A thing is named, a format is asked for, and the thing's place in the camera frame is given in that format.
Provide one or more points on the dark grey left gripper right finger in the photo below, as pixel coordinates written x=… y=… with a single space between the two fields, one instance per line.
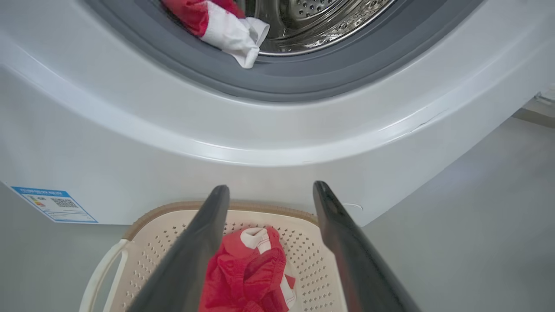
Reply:
x=355 y=264

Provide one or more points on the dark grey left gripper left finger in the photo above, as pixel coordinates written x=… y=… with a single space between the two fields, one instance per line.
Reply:
x=186 y=260

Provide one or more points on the red and white garment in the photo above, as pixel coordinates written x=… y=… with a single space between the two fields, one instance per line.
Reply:
x=247 y=277

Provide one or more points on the white cloth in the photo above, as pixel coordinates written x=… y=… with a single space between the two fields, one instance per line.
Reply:
x=225 y=34

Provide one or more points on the cream perforated laundry basket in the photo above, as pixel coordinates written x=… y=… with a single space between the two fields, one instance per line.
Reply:
x=147 y=260

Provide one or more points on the white washing machine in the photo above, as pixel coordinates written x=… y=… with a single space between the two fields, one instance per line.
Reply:
x=260 y=130

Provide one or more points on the grey rubber door gasket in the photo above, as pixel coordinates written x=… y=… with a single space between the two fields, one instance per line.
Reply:
x=303 y=82

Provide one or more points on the blue energy label sticker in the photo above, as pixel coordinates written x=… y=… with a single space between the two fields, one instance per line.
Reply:
x=54 y=203

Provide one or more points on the perforated steel washer drum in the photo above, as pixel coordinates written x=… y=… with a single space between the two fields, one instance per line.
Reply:
x=329 y=26

